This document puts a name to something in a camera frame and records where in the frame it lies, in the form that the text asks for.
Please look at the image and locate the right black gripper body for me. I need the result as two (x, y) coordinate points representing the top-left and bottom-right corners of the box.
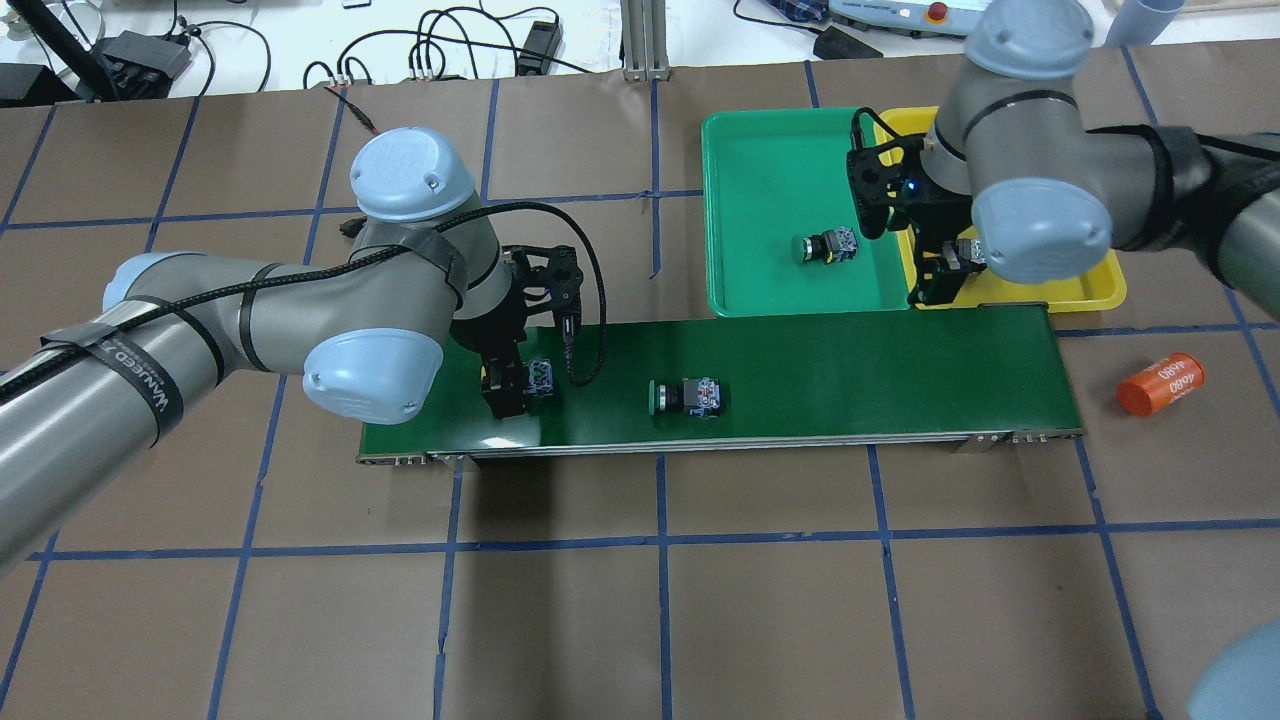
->
(846, 135), (973, 251)

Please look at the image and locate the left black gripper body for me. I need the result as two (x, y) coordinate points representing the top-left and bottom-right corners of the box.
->
(451, 245), (584, 365)

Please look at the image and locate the green push button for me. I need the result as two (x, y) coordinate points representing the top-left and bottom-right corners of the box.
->
(646, 377), (724, 418)
(792, 225), (861, 265)

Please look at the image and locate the orange cylinder labelled 4680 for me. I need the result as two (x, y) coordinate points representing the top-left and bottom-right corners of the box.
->
(1115, 352), (1206, 416)

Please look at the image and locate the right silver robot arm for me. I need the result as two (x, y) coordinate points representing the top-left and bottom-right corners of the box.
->
(846, 1), (1279, 316)

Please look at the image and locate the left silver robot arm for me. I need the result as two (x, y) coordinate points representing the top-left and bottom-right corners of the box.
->
(1, 127), (603, 571)

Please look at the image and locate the green tray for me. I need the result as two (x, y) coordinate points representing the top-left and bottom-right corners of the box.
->
(701, 108), (910, 318)

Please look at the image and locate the green conveyor belt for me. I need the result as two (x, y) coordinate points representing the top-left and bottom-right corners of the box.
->
(356, 305), (1083, 465)

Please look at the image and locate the yellow tray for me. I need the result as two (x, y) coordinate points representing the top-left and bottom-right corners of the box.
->
(861, 106), (1128, 313)

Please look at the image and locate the blue teach pendant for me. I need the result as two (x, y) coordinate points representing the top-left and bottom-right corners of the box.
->
(828, 1), (991, 38)

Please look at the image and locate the blue plaid umbrella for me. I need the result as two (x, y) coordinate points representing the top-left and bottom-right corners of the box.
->
(767, 0), (829, 23)

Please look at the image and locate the black power adapter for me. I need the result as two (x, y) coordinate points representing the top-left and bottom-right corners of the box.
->
(515, 20), (563, 77)

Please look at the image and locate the aluminium frame post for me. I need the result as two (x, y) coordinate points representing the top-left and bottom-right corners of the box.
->
(620, 0), (671, 82)

